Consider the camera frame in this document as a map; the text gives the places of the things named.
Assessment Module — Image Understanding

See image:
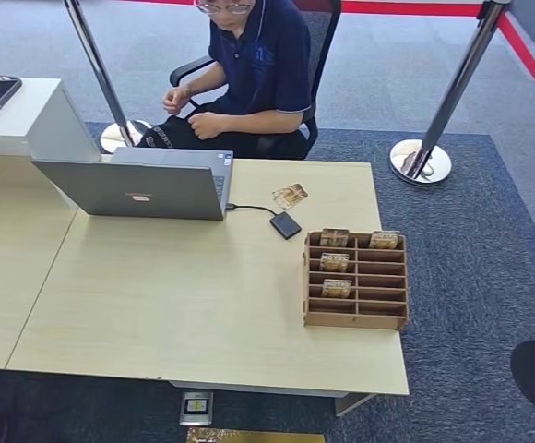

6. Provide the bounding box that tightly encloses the person's left hand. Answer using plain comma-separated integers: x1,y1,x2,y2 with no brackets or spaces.
187,111,225,142

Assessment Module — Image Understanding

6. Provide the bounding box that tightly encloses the person's right hand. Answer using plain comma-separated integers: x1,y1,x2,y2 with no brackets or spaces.
162,84,193,116

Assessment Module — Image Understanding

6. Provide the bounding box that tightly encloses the wooden card holder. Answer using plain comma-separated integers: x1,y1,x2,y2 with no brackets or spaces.
303,229,410,332

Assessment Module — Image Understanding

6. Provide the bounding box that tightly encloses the person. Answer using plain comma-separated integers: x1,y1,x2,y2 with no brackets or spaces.
136,0,319,162

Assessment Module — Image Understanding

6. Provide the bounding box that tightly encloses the gold printed card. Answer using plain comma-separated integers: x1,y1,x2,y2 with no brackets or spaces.
272,182,309,211

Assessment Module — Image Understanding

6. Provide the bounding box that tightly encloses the gold hotel card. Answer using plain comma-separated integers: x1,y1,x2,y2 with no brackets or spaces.
368,230,401,251
319,228,350,248
321,278,353,300
319,252,350,274

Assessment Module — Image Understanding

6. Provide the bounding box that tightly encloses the grey laptop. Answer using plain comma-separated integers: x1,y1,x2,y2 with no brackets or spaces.
31,146,234,222

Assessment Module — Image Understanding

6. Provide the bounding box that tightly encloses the black external drive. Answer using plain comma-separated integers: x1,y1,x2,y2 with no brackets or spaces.
269,211,303,241

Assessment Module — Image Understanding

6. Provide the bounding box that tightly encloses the black mesh office chair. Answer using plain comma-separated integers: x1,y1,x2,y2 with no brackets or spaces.
168,0,342,161

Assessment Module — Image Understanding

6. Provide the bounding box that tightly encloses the white cabinet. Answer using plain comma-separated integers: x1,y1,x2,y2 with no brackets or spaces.
0,76,103,164

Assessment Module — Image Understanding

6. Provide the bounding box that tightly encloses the metal floor socket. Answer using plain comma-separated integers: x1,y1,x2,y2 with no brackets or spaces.
179,390,214,426

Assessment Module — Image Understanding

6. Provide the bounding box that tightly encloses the red barrier belt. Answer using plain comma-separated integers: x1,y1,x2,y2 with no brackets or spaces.
498,10,535,117
124,0,484,17

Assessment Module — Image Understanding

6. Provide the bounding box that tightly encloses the gold floor plate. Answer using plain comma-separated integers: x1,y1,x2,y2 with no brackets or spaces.
186,426,327,443

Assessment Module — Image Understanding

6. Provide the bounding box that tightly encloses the wooden desk leg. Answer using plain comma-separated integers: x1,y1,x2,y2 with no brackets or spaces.
333,393,376,417

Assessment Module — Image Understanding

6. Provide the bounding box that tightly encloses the dark blue rug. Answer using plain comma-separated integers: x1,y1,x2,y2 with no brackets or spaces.
0,121,535,443

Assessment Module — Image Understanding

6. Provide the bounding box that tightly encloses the black usb cable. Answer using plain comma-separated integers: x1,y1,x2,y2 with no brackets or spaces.
224,202,278,217

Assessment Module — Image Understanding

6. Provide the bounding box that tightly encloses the chrome stanchion post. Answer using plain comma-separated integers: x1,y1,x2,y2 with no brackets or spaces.
63,0,153,155
389,0,511,186

